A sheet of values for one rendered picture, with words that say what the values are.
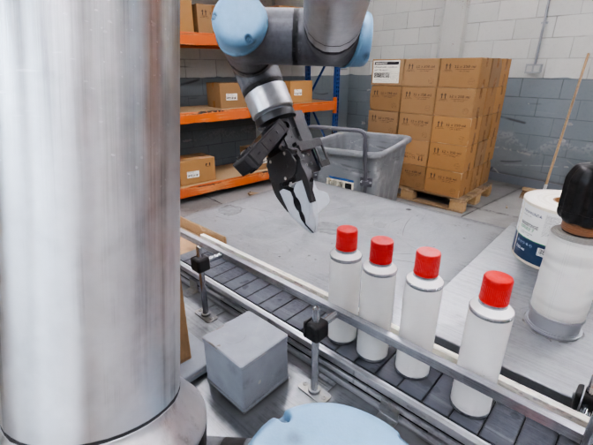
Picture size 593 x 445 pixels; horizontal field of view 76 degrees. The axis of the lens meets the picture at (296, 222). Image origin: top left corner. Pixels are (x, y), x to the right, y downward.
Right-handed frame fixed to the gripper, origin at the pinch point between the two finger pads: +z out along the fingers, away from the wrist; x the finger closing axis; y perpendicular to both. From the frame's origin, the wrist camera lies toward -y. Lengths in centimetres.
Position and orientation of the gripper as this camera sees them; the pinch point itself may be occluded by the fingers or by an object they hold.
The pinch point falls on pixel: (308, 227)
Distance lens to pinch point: 64.3
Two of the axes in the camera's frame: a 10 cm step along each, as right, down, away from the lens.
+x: -6.2, 2.3, 7.5
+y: 6.9, -2.9, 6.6
